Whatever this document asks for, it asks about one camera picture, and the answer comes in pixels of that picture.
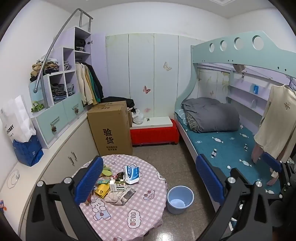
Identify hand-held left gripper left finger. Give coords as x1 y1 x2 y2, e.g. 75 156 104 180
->
26 156 104 241

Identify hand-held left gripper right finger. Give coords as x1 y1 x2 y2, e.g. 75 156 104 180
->
195 154 281 241

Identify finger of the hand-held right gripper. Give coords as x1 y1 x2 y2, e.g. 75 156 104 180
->
260 152 296 200

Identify yellow snack packet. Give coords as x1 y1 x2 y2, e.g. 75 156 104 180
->
94 183 111 198

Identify green snack wrapper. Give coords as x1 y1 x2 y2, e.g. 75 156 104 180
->
100 164 112 178

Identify pink tissue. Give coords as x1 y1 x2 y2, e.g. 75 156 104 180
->
104 191 124 205

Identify light blue plastic bucket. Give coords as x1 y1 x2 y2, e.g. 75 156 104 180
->
166 185 194 215

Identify blue white tissue pack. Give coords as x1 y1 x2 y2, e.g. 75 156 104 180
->
124 164 141 185

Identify teal candy-print mattress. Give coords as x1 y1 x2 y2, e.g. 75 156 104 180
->
180 123 281 195

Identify white low cabinet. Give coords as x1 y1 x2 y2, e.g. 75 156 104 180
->
0 111 100 241

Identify beige long sleeve shirt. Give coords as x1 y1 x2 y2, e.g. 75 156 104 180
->
252 85 296 186

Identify large cardboard box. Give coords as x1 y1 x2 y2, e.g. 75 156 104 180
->
87 101 133 157

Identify pink checked tablecloth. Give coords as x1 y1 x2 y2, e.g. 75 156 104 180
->
72 154 168 241

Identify plaid folded blanket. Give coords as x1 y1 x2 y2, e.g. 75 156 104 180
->
185 113 199 131

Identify grey duvet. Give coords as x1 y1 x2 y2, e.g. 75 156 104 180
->
181 97 240 133

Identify blue shopping bag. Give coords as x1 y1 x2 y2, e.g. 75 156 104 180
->
13 135 44 167

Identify red bench white top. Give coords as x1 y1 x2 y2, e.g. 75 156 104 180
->
129 116 179 146

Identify light blue striped pillow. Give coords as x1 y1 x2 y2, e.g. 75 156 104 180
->
174 109 189 126

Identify stepped lilac shelf cabinet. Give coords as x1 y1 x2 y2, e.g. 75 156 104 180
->
29 26 110 149

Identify clear plastic holder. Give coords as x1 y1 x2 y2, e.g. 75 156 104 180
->
7 169 20 189

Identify white cloth bag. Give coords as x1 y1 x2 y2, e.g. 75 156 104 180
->
132 109 145 124

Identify blue clothes hanger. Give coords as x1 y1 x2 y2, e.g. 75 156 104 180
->
287 76 296 92

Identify black clothes pile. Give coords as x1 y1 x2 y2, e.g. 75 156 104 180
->
102 96 135 109

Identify green plastic plant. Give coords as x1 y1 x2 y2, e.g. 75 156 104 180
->
31 101 44 113

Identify green hanging jacket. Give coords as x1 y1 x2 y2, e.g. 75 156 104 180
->
88 67 100 102

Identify dark folded trousers stack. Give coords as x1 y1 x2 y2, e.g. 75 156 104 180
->
51 83 67 103

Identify white paper bag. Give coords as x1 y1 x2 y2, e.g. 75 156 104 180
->
0 95 36 143

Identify pile of folded clothes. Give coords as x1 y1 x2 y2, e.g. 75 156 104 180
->
30 59 59 81

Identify white panel wardrobe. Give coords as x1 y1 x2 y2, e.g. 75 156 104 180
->
105 32 206 118

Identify dark clothes in cubby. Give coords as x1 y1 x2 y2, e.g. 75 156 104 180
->
74 38 86 52

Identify grey metal handrail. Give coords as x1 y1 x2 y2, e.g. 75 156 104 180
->
33 8 93 93

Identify lilac wall shelf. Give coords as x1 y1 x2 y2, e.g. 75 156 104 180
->
228 70 271 109

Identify teal bunk bed frame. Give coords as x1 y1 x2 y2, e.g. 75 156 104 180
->
174 30 296 210

